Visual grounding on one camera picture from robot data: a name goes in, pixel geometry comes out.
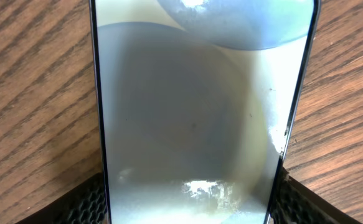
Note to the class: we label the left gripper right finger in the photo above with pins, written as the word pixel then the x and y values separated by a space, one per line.
pixel 294 203

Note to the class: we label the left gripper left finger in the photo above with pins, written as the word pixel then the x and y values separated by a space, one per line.
pixel 86 203

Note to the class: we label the blue Galaxy smartphone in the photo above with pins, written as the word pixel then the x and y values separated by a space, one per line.
pixel 196 100

